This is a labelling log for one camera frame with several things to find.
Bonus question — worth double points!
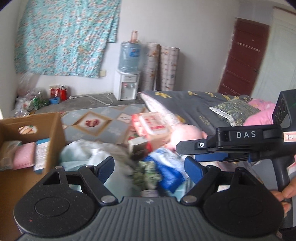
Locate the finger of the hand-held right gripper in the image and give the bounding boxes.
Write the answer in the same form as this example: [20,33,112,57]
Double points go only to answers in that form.
[175,134,218,156]
[195,152,253,163]

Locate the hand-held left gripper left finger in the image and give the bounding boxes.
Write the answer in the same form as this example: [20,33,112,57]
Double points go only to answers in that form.
[43,156,119,206]

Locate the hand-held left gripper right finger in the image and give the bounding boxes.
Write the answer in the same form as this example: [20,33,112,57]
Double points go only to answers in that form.
[180,156,270,206]

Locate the pink plush toy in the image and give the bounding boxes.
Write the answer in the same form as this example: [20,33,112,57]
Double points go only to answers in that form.
[166,125,209,158]

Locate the blue white soft packet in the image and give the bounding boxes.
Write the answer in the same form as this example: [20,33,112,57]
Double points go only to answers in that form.
[148,148,188,193]

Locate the gold brown small box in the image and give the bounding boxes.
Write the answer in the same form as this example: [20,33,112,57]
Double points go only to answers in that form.
[128,137,149,158]

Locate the green floral scrunchie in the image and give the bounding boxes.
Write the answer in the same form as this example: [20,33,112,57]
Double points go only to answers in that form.
[132,161,163,191]

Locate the brown cardboard box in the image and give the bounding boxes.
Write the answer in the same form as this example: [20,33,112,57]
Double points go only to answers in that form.
[0,112,68,241]

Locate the blue white medicine box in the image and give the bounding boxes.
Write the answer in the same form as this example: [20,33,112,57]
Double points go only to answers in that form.
[33,138,51,175]

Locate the pink knitted cloth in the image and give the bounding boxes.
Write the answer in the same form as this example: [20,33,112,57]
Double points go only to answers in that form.
[13,142,36,169]

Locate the clear zip packet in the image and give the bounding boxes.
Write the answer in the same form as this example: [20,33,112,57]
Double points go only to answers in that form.
[0,141,22,171]

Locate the person's right hand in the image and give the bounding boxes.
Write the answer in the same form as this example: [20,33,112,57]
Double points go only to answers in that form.
[270,176,296,214]

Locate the pink pillow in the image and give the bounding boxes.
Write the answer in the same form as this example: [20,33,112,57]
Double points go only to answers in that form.
[243,98,277,127]

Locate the white plastic bag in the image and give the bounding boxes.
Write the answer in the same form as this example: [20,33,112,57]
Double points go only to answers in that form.
[60,139,137,198]

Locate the green patterned lace pillow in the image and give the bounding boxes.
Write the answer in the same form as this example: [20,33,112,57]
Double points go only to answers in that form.
[209,100,261,127]

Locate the patterned tablecloth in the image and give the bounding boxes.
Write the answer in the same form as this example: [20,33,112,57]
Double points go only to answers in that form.
[59,105,158,149]

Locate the grey quilt with yellow print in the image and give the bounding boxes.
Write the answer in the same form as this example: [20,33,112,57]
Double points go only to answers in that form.
[141,90,278,168]

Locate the pink wet wipes pack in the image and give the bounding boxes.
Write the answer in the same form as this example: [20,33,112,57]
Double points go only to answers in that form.
[131,112,172,142]

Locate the brown door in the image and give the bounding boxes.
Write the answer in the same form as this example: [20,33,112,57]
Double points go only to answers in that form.
[217,17,270,97]

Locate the checked rolled mat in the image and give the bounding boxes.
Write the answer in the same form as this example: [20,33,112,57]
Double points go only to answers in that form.
[159,46,180,91]

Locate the white water dispenser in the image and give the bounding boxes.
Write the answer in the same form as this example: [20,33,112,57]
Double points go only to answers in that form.
[113,70,141,101]

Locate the white door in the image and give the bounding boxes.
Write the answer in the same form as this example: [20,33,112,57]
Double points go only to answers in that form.
[252,6,296,103]

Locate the floral rolled mat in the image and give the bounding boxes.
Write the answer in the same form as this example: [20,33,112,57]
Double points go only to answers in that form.
[141,42,161,92]

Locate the red white box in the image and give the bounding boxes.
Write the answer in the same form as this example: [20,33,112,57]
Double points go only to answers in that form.
[49,84,61,99]

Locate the clear crumpled plastic bags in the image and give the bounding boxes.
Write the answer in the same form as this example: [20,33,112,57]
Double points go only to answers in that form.
[14,74,50,117]

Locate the blue water jug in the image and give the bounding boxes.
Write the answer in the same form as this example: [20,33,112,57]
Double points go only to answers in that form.
[118,42,142,74]

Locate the teal floral hanging cloth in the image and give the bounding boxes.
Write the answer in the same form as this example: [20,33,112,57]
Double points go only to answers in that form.
[14,0,122,78]

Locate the white power cable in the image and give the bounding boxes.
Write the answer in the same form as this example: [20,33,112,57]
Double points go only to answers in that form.
[69,92,114,105]

